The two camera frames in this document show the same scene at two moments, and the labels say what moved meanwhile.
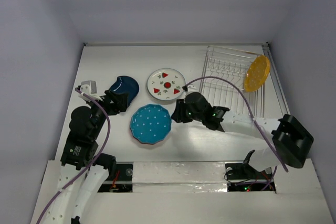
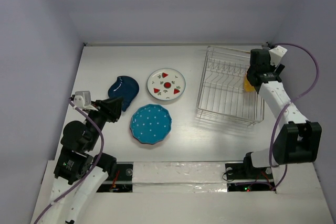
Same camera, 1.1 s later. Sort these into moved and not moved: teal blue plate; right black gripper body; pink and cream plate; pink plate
Moved: right black gripper body
Not moved: pink plate; pink and cream plate; teal blue plate
